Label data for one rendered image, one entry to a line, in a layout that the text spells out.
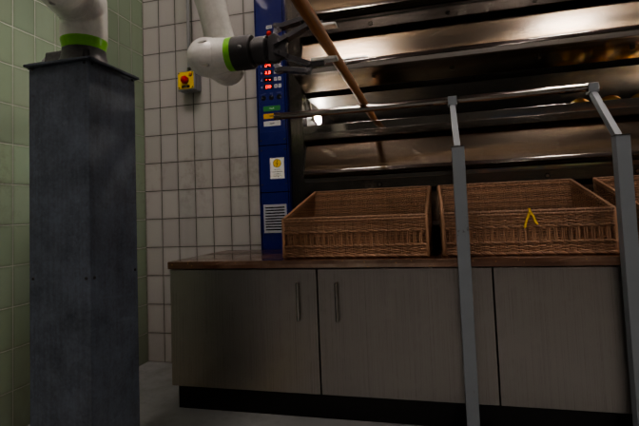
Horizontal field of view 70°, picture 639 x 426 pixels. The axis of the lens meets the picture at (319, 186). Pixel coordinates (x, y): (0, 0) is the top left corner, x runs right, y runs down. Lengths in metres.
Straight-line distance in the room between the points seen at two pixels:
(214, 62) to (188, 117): 1.26
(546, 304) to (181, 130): 1.88
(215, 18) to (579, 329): 1.48
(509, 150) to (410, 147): 0.43
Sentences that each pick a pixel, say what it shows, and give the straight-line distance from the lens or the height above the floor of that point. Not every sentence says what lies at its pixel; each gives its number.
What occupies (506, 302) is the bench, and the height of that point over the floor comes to 0.43.
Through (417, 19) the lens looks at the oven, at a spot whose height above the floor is 1.64.
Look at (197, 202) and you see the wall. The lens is 2.48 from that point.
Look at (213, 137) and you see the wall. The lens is 2.47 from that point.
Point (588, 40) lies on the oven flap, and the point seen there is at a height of 1.40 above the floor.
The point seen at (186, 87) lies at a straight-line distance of 2.51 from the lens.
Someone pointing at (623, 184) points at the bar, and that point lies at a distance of 1.66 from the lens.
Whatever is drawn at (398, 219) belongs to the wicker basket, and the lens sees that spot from 1.67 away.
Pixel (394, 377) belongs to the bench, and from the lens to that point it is 1.73.
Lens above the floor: 0.75
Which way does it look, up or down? 3 degrees up
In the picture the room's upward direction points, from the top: 2 degrees counter-clockwise
